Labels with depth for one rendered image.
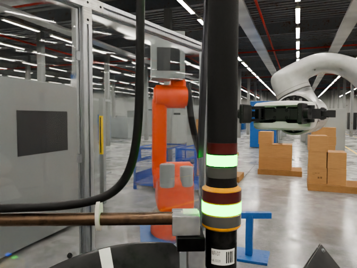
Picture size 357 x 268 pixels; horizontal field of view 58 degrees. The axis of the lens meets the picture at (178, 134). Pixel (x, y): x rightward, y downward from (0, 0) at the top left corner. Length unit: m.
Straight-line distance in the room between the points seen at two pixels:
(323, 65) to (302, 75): 0.05
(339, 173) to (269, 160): 2.35
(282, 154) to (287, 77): 8.89
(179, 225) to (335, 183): 7.69
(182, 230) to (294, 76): 0.48
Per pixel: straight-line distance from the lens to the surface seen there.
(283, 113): 0.58
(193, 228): 0.36
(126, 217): 0.36
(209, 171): 0.35
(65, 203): 0.37
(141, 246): 0.53
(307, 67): 0.74
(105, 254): 0.53
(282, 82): 0.74
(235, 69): 0.35
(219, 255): 0.37
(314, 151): 7.87
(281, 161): 9.62
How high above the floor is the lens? 1.65
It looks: 3 degrees down
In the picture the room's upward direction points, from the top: straight up
